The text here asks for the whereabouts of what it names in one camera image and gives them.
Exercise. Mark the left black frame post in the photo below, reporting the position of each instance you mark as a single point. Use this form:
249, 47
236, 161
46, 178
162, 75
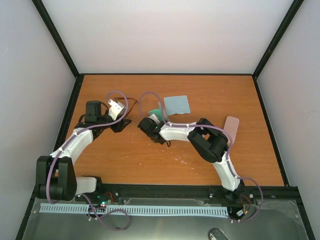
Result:
47, 20

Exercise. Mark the blue slotted cable duct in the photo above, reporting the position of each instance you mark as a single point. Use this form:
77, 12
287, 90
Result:
138, 210

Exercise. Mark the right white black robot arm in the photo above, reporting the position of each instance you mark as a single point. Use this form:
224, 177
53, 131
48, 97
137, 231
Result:
210, 142

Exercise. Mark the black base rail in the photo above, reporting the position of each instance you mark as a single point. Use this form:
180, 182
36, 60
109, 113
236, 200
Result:
212, 194

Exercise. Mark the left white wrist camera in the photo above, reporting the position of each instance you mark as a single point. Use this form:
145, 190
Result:
116, 109

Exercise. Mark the pink glasses case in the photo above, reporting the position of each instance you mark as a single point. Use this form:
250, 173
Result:
231, 126

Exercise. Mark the brown sunglasses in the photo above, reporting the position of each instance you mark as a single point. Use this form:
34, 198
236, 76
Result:
130, 106

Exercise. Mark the right black frame post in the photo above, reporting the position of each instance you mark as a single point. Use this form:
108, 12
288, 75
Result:
281, 30

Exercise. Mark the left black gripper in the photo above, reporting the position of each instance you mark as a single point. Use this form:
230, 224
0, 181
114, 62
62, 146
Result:
118, 126

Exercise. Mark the black oval remote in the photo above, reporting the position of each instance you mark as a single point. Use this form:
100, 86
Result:
217, 234

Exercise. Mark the black frame post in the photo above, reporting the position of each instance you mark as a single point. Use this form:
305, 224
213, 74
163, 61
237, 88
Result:
47, 20
281, 30

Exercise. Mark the blue cleaning cloth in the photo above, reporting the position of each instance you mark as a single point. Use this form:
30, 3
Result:
177, 105

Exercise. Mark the grey glasses case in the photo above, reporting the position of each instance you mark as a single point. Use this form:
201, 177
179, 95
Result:
158, 114

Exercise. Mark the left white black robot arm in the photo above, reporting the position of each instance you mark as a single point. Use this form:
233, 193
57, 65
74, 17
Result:
55, 174

